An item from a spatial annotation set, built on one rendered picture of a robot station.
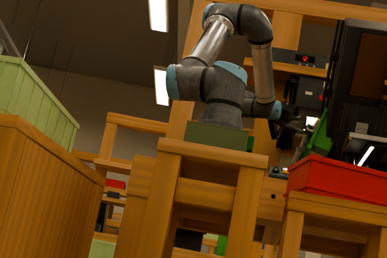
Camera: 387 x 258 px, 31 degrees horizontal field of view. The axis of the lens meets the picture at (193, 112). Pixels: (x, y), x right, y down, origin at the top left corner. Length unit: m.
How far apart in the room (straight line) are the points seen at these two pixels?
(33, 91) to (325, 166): 0.91
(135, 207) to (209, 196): 0.54
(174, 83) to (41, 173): 0.51
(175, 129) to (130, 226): 0.81
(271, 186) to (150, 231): 0.64
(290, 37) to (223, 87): 1.19
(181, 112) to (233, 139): 1.13
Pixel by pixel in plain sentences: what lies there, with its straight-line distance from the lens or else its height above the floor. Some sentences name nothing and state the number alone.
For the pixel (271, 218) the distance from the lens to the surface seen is 2.43.
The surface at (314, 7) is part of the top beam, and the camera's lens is 3.38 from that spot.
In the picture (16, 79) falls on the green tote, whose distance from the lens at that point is 1.97.
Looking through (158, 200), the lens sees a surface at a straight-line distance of 1.97.
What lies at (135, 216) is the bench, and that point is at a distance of 2.45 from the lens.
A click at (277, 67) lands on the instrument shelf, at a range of 3.11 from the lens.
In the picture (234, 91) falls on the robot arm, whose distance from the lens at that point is 2.15.
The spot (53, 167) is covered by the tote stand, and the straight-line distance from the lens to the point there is 2.10.
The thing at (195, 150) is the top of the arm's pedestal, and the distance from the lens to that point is 1.99.
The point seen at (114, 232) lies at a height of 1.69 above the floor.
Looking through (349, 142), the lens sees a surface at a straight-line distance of 2.62.
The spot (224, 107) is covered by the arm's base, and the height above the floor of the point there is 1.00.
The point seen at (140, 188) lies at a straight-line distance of 2.46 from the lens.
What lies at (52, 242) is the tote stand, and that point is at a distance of 2.17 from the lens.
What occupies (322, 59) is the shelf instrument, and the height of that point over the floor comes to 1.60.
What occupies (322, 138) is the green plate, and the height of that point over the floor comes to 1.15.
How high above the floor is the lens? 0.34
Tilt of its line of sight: 17 degrees up
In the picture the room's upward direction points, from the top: 11 degrees clockwise
